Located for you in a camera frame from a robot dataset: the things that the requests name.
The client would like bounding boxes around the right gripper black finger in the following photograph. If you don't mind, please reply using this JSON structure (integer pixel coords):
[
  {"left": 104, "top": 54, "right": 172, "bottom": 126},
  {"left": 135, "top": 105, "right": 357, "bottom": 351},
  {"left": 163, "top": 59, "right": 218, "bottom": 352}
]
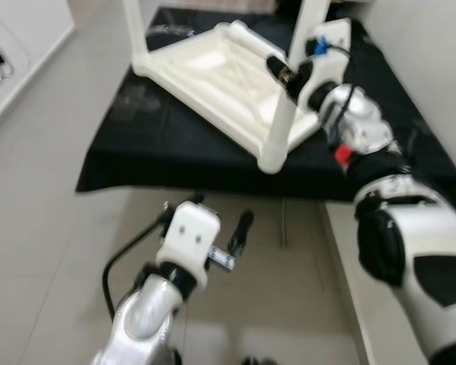
[{"left": 267, "top": 53, "right": 294, "bottom": 81}]

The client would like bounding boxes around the white plastic children table top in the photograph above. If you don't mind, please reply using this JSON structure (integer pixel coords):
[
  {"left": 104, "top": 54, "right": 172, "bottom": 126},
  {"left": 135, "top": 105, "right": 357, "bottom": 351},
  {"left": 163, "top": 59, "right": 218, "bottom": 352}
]
[{"left": 131, "top": 21, "right": 324, "bottom": 174}]

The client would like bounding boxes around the black table cloth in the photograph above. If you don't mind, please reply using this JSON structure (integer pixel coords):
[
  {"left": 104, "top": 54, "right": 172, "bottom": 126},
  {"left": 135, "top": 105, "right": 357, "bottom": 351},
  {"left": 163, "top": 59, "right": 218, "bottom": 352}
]
[{"left": 76, "top": 8, "right": 456, "bottom": 221}]

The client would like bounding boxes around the grey robot right foot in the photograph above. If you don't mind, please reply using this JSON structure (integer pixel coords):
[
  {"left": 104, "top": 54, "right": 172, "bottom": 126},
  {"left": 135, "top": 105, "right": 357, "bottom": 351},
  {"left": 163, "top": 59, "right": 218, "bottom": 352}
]
[{"left": 243, "top": 355, "right": 279, "bottom": 365}]

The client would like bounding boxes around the grey robot foot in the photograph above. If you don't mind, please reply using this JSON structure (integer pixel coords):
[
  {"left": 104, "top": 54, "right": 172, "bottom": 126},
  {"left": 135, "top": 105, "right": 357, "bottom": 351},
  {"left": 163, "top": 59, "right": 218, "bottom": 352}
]
[
  {"left": 243, "top": 355, "right": 279, "bottom": 365},
  {"left": 148, "top": 346, "right": 185, "bottom": 365}
]

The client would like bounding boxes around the grey robot left foot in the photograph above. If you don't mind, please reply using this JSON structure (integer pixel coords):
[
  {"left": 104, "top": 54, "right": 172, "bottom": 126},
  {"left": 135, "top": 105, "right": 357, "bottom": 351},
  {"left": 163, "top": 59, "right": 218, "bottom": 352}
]
[{"left": 148, "top": 346, "right": 185, "bottom": 365}]

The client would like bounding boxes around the clear tape cross patch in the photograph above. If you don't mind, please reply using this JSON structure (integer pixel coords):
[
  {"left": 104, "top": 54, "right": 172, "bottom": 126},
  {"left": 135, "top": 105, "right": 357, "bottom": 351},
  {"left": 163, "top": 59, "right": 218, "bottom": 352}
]
[{"left": 110, "top": 84, "right": 160, "bottom": 122}]

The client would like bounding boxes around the clear tape strip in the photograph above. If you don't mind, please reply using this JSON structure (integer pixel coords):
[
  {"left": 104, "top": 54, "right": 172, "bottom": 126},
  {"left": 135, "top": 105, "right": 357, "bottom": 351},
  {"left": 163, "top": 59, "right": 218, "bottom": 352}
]
[{"left": 148, "top": 27, "right": 195, "bottom": 37}]

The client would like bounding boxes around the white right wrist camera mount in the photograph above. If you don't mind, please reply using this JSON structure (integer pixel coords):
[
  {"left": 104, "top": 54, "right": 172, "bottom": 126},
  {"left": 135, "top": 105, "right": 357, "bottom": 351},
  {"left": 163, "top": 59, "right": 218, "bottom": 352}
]
[{"left": 308, "top": 19, "right": 352, "bottom": 107}]

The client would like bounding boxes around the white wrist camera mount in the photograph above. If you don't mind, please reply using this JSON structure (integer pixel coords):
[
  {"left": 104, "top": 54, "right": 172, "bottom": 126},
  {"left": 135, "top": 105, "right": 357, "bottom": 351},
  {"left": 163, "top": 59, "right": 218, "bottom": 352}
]
[
  {"left": 156, "top": 202, "right": 221, "bottom": 290},
  {"left": 308, "top": 19, "right": 352, "bottom": 107}
]

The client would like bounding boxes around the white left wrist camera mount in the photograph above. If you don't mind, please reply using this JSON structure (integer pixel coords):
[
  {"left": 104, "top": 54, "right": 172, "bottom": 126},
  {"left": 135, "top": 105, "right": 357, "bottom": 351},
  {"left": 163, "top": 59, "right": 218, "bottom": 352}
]
[{"left": 156, "top": 202, "right": 221, "bottom": 290}]

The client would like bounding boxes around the black left wrist camera cable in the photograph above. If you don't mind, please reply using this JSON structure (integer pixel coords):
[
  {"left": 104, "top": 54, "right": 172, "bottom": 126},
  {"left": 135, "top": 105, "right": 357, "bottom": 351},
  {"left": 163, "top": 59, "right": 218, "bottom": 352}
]
[{"left": 101, "top": 209, "right": 172, "bottom": 320}]

